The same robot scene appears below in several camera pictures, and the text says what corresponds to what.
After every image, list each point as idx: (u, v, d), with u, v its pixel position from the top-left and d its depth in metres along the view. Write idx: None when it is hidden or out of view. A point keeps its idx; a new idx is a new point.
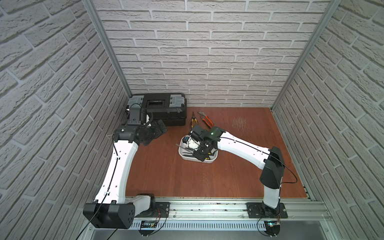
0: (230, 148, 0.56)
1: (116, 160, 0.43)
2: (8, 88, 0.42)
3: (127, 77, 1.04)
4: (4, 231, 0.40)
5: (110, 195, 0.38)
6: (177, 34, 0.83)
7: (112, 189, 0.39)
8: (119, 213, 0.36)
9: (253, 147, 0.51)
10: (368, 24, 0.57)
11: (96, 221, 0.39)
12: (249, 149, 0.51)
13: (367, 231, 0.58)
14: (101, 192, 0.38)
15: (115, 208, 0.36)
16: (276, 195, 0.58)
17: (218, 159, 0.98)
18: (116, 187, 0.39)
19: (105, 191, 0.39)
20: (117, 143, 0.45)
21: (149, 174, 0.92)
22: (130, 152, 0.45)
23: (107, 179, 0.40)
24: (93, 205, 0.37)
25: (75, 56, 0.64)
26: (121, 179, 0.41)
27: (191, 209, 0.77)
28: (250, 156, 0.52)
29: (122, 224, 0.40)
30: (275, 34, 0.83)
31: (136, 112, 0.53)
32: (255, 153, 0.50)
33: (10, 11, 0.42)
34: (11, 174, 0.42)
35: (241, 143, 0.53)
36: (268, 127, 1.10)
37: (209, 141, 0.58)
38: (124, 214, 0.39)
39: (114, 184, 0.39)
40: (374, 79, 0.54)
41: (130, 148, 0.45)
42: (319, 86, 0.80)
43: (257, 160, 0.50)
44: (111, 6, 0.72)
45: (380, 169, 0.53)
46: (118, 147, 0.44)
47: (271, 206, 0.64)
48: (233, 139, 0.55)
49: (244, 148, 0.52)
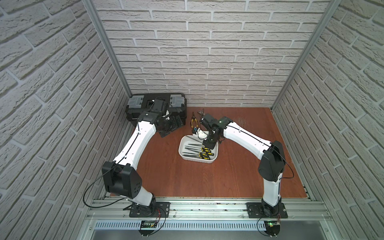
0: (233, 137, 0.60)
1: (136, 134, 0.50)
2: (8, 88, 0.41)
3: (127, 77, 1.04)
4: (4, 230, 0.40)
5: (126, 159, 0.44)
6: (177, 34, 0.83)
7: (129, 155, 0.45)
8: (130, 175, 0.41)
9: (255, 139, 0.54)
10: (368, 24, 0.57)
11: (108, 180, 0.44)
12: (250, 139, 0.54)
13: (367, 231, 0.58)
14: (119, 155, 0.44)
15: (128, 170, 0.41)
16: (274, 192, 0.59)
17: (218, 159, 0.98)
18: (132, 153, 0.45)
19: (123, 155, 0.45)
20: (140, 121, 0.53)
21: (149, 174, 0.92)
22: (150, 131, 0.53)
23: (127, 147, 0.47)
24: (110, 163, 0.42)
25: (75, 56, 0.64)
26: (138, 150, 0.47)
27: (191, 209, 0.77)
28: (251, 146, 0.55)
29: (128, 190, 0.44)
30: (275, 34, 0.83)
31: (160, 103, 0.62)
32: (256, 144, 0.53)
33: (10, 11, 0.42)
34: (11, 174, 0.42)
35: (246, 133, 0.56)
36: (268, 127, 1.10)
37: (215, 128, 0.63)
38: (133, 180, 0.43)
39: (132, 151, 0.46)
40: (374, 79, 0.54)
41: (150, 127, 0.52)
42: (319, 87, 0.80)
43: (257, 151, 0.53)
44: (111, 6, 0.72)
45: (380, 169, 0.53)
46: (141, 124, 0.53)
47: (271, 203, 0.64)
48: (239, 129, 0.58)
49: (246, 138, 0.55)
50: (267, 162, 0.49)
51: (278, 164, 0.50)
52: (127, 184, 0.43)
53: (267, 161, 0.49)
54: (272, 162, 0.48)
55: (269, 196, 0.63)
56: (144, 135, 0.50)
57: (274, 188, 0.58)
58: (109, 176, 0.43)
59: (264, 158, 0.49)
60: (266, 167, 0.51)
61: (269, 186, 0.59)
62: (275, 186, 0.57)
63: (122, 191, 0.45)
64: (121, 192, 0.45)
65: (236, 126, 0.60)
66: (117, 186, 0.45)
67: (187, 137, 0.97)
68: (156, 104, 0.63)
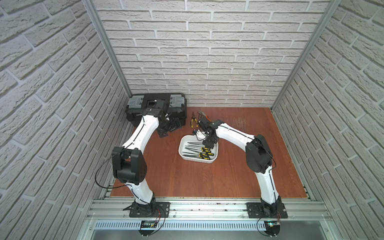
0: (223, 135, 0.69)
1: (141, 125, 0.55)
2: (8, 88, 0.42)
3: (127, 77, 1.04)
4: (4, 230, 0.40)
5: (134, 144, 0.48)
6: (177, 34, 0.83)
7: (136, 141, 0.49)
8: (138, 157, 0.46)
9: (241, 133, 0.62)
10: (368, 24, 0.57)
11: (116, 166, 0.48)
12: (237, 134, 0.62)
13: (367, 231, 0.58)
14: (127, 142, 0.48)
15: (136, 153, 0.45)
16: (269, 189, 0.62)
17: (218, 158, 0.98)
18: (139, 140, 0.49)
19: (130, 141, 0.49)
20: (145, 115, 0.59)
21: (149, 174, 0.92)
22: (154, 124, 0.58)
23: (134, 135, 0.51)
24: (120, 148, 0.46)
25: (75, 56, 0.64)
26: (145, 138, 0.51)
27: (191, 209, 0.77)
28: (237, 141, 0.63)
29: (135, 173, 0.48)
30: (275, 34, 0.83)
31: (161, 102, 0.69)
32: (241, 138, 0.60)
33: (10, 11, 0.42)
34: (11, 175, 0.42)
35: (234, 131, 0.64)
36: (268, 127, 1.10)
37: (209, 130, 0.73)
38: (141, 164, 0.47)
39: (139, 138, 0.50)
40: (374, 79, 0.54)
41: (155, 120, 0.58)
42: (319, 87, 0.80)
43: (242, 144, 0.61)
44: (111, 6, 0.72)
45: (380, 169, 0.53)
46: (145, 117, 0.58)
47: (269, 200, 0.65)
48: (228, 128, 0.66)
49: (233, 134, 0.63)
50: (249, 153, 0.57)
51: (264, 156, 0.57)
52: (134, 167, 0.47)
53: (250, 152, 0.56)
54: (253, 151, 0.54)
55: (266, 192, 0.65)
56: (149, 126, 0.55)
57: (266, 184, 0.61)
58: (117, 161, 0.47)
59: (248, 150, 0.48)
60: (251, 157, 0.57)
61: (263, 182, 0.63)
62: (267, 180, 0.60)
63: (129, 175, 0.48)
64: (128, 177, 0.49)
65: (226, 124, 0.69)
66: (124, 171, 0.48)
67: (187, 137, 0.97)
68: (158, 103, 0.69)
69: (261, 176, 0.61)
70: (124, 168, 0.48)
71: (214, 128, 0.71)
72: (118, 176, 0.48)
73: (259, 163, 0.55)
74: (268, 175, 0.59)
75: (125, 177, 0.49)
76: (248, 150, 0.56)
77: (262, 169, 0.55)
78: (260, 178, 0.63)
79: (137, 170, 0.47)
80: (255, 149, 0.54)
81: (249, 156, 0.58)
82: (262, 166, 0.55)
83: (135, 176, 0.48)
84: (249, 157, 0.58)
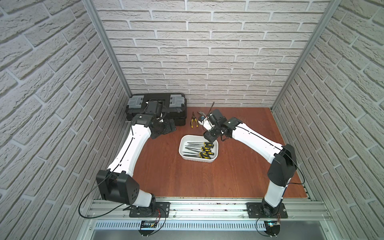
0: (242, 138, 0.59)
1: (130, 139, 0.48)
2: (8, 88, 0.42)
3: (127, 77, 1.04)
4: (4, 230, 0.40)
5: (121, 166, 0.42)
6: (177, 34, 0.83)
7: (124, 162, 0.43)
8: (127, 182, 0.40)
9: (267, 142, 0.52)
10: (368, 24, 0.57)
11: (103, 191, 0.43)
12: (262, 142, 0.52)
13: (367, 231, 0.58)
14: (114, 163, 0.43)
15: (124, 178, 0.40)
16: (278, 195, 0.59)
17: (217, 159, 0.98)
18: (128, 160, 0.44)
19: (118, 162, 0.43)
20: (133, 125, 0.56)
21: (149, 174, 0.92)
22: (145, 135, 0.51)
23: (121, 153, 0.45)
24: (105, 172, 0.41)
25: (75, 56, 0.64)
26: (133, 156, 0.45)
27: (190, 209, 0.77)
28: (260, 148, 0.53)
29: (126, 197, 0.43)
30: (275, 34, 0.83)
31: (154, 105, 0.61)
32: (267, 146, 0.51)
33: (10, 11, 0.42)
34: (10, 175, 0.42)
35: (255, 135, 0.54)
36: (268, 127, 1.10)
37: (224, 129, 0.62)
38: (131, 186, 0.42)
39: (126, 158, 0.44)
40: (374, 79, 0.54)
41: (145, 131, 0.51)
42: (319, 87, 0.80)
43: (267, 153, 0.51)
44: (111, 6, 0.72)
45: (380, 169, 0.53)
46: (134, 128, 0.51)
47: (272, 205, 0.65)
48: (248, 131, 0.56)
49: (257, 141, 0.53)
50: (278, 166, 0.47)
51: (289, 168, 0.50)
52: (124, 191, 0.42)
53: (278, 164, 0.47)
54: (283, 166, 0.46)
55: (272, 197, 0.63)
56: (139, 140, 0.48)
57: (279, 192, 0.57)
58: (104, 185, 0.42)
59: (276, 162, 0.47)
60: (276, 170, 0.49)
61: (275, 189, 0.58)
62: (281, 189, 0.55)
63: (119, 198, 0.44)
64: (118, 200, 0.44)
65: (246, 127, 0.58)
66: (114, 194, 0.44)
67: (187, 137, 0.97)
68: (151, 106, 0.61)
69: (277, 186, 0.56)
70: (113, 190, 0.44)
71: (231, 128, 0.60)
72: (107, 199, 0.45)
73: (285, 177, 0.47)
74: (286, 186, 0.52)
75: (116, 199, 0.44)
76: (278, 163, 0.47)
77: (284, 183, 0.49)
78: (274, 186, 0.58)
79: (127, 194, 0.42)
80: (284, 163, 0.46)
81: (274, 168, 0.49)
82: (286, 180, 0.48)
83: (126, 199, 0.43)
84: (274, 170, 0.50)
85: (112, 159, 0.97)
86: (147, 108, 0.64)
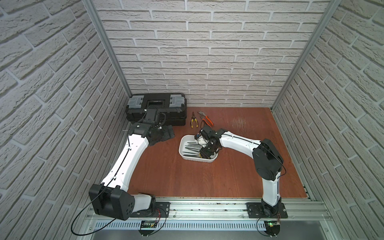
0: (229, 143, 0.65)
1: (126, 150, 0.46)
2: (8, 88, 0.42)
3: (127, 77, 1.04)
4: (4, 230, 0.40)
5: (115, 180, 0.40)
6: (177, 34, 0.83)
7: (119, 175, 0.41)
8: (121, 198, 0.38)
9: (246, 140, 0.58)
10: (368, 24, 0.57)
11: (97, 206, 0.41)
12: (242, 141, 0.59)
13: (367, 231, 0.58)
14: (109, 176, 0.41)
15: (117, 193, 0.38)
16: (273, 191, 0.60)
17: (218, 159, 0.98)
18: (122, 174, 0.42)
19: (113, 175, 0.41)
20: (130, 136, 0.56)
21: (149, 174, 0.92)
22: (142, 145, 0.49)
23: (116, 166, 0.43)
24: (98, 186, 0.39)
25: (75, 56, 0.64)
26: (129, 168, 0.43)
27: (190, 209, 0.77)
28: (243, 147, 0.59)
29: (120, 212, 0.41)
30: (275, 34, 0.83)
31: (153, 112, 0.59)
32: (247, 144, 0.57)
33: (10, 11, 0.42)
34: (11, 174, 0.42)
35: (238, 137, 0.62)
36: (268, 128, 1.10)
37: (213, 139, 0.70)
38: (125, 201, 0.41)
39: (122, 171, 0.42)
40: (374, 79, 0.54)
41: (142, 142, 0.49)
42: (319, 87, 0.80)
43: (248, 150, 0.57)
44: (111, 6, 0.72)
45: (380, 169, 0.53)
46: (131, 139, 0.49)
47: (270, 203, 0.65)
48: (232, 135, 0.64)
49: (238, 141, 0.60)
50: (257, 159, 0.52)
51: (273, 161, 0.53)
52: (118, 207, 0.40)
53: (257, 158, 0.52)
54: (261, 157, 0.50)
55: (269, 195, 0.63)
56: (135, 151, 0.46)
57: (273, 188, 0.58)
58: (97, 199, 0.40)
59: (255, 156, 0.52)
60: (260, 164, 0.53)
61: (268, 185, 0.60)
62: (273, 185, 0.57)
63: (114, 213, 0.41)
64: (113, 214, 0.42)
65: (230, 132, 0.67)
66: (108, 209, 0.42)
67: (187, 137, 0.97)
68: (149, 114, 0.59)
69: (267, 181, 0.58)
70: (107, 204, 0.42)
71: (218, 138, 0.68)
72: (101, 213, 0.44)
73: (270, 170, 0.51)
74: (276, 180, 0.55)
75: (110, 214, 0.42)
76: (256, 156, 0.52)
77: (273, 176, 0.51)
78: (266, 181, 0.59)
79: (121, 209, 0.40)
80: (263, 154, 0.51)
81: (258, 164, 0.54)
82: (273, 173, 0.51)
83: (120, 214, 0.41)
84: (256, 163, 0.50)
85: (112, 159, 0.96)
86: (145, 116, 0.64)
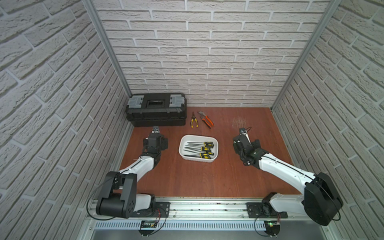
0: (270, 168, 0.57)
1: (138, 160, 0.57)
2: (8, 88, 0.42)
3: (127, 77, 1.04)
4: (4, 230, 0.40)
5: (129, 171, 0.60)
6: (177, 34, 0.83)
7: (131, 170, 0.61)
8: (133, 181, 0.44)
9: (296, 171, 0.49)
10: (368, 24, 0.57)
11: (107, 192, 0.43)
12: (291, 171, 0.50)
13: (367, 231, 0.58)
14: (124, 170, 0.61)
15: (131, 177, 0.44)
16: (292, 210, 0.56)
17: (218, 159, 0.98)
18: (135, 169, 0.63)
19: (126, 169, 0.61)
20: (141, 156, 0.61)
21: (149, 174, 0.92)
22: (149, 160, 0.60)
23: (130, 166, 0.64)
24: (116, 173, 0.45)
25: (75, 56, 0.64)
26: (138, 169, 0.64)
27: (190, 209, 0.77)
28: (291, 178, 0.50)
29: (125, 198, 0.42)
30: (275, 34, 0.83)
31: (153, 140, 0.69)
32: (296, 176, 0.48)
33: (10, 11, 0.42)
34: (11, 174, 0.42)
35: (283, 165, 0.53)
36: (268, 128, 1.10)
37: (251, 160, 0.62)
38: (133, 189, 0.44)
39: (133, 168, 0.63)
40: (374, 79, 0.54)
41: (150, 158, 0.61)
42: (319, 86, 0.80)
43: (298, 183, 0.47)
44: (111, 6, 0.72)
45: (380, 169, 0.53)
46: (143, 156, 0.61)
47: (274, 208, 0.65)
48: (275, 160, 0.56)
49: (285, 170, 0.51)
50: (311, 196, 0.43)
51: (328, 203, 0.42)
52: (126, 191, 0.43)
53: (312, 196, 0.42)
54: (317, 197, 0.41)
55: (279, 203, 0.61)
56: (145, 161, 0.57)
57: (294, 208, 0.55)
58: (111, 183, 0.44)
59: (309, 192, 0.43)
60: (313, 202, 0.43)
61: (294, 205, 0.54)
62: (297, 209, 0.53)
63: (117, 202, 0.42)
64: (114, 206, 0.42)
65: (273, 156, 0.58)
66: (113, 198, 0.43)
67: (187, 137, 0.97)
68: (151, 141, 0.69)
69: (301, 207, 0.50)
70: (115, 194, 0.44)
71: (257, 158, 0.60)
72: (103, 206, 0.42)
73: (325, 213, 0.41)
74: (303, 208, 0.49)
75: (112, 205, 0.42)
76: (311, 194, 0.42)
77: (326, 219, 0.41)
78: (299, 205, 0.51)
79: (127, 194, 0.43)
80: (318, 193, 0.41)
81: (310, 200, 0.43)
82: (328, 217, 0.41)
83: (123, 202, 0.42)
84: (306, 200, 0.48)
85: (112, 159, 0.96)
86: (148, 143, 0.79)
